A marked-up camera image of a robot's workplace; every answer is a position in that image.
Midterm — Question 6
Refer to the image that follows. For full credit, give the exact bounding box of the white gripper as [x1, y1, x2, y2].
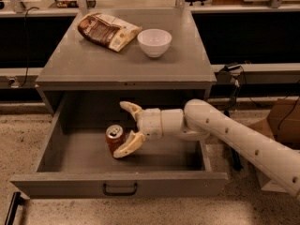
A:
[112, 101, 162, 158]

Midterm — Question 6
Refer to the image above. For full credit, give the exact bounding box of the grey cabinet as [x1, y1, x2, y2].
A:
[36, 7, 217, 113]

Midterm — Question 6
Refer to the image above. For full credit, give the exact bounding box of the brown chip bag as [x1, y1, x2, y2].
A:
[77, 12, 142, 53]

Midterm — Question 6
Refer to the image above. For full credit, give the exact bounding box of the orange soda can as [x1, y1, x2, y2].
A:
[105, 125, 126, 154]

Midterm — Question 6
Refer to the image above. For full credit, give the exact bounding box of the black power adapter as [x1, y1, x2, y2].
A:
[216, 63, 242, 85]

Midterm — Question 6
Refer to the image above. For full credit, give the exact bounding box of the black bar bottom left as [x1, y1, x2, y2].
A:
[5, 191, 24, 225]

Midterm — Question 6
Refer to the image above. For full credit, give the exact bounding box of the black cable left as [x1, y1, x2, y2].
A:
[19, 6, 41, 88]

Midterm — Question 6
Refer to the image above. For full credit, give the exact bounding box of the cardboard box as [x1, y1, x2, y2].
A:
[249, 98, 300, 197]

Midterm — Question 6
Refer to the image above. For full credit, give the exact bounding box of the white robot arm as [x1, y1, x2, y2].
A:
[112, 99, 300, 199]

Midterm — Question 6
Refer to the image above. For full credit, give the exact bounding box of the open grey top drawer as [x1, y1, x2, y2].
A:
[10, 90, 228, 199]

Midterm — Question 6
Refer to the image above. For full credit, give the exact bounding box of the black drawer handle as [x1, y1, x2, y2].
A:
[102, 183, 138, 197]

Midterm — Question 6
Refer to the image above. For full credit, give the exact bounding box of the white bowl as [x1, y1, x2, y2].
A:
[137, 29, 173, 58]

